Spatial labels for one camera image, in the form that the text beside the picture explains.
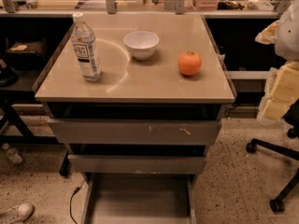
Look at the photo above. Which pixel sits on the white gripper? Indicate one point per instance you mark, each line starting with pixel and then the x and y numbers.
pixel 288 37

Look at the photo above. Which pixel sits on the clear plastic water bottle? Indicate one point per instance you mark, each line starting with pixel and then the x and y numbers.
pixel 84 45

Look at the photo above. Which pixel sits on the grey drawer cabinet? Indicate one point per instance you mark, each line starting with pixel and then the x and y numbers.
pixel 129 88

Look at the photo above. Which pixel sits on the open bottom grey drawer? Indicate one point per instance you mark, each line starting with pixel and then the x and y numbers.
pixel 139 199

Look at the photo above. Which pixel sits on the middle grey drawer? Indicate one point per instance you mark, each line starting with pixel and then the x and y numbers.
pixel 137 164

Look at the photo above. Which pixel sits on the top grey drawer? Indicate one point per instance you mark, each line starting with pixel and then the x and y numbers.
pixel 134 132

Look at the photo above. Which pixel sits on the small bottle on floor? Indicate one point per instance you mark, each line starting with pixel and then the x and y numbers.
pixel 12 153

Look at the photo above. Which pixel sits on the orange fruit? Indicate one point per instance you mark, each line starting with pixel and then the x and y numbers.
pixel 189 63

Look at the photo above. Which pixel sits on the white ceramic bowl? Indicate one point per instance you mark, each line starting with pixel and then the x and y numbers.
pixel 141 44

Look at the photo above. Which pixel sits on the white sneaker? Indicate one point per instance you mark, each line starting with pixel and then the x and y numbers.
pixel 17 214

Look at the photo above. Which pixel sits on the black side table frame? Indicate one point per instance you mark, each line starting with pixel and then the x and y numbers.
pixel 18 99

